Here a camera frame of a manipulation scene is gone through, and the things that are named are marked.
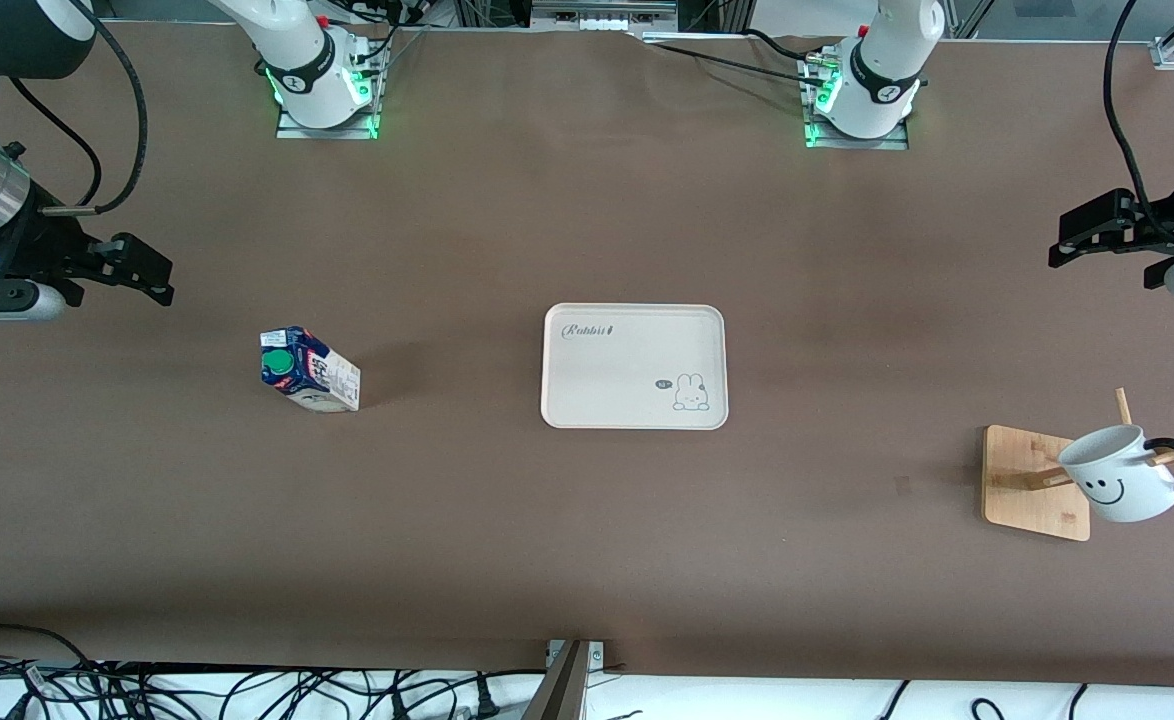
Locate blue white milk carton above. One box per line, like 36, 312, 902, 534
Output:
260, 326, 361, 413

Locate black floor cable bundle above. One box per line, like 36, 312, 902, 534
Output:
0, 625, 548, 720

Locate wooden cup rack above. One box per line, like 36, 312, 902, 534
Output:
982, 388, 1174, 542

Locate black table cable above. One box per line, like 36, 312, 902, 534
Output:
637, 28, 830, 89

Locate cream rabbit print tray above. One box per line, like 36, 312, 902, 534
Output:
541, 303, 728, 431

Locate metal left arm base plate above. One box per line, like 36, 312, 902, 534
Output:
802, 50, 911, 152

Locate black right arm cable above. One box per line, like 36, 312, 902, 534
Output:
7, 0, 150, 217

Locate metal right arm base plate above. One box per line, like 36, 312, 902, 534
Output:
275, 25, 381, 140

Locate black base cable bundle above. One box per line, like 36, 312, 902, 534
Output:
319, 0, 430, 79

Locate white power strip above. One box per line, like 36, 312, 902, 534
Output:
530, 0, 679, 34

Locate metal table edge bracket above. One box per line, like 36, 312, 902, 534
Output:
522, 639, 606, 720

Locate white mug black handle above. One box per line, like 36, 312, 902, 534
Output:
1059, 425, 1174, 523

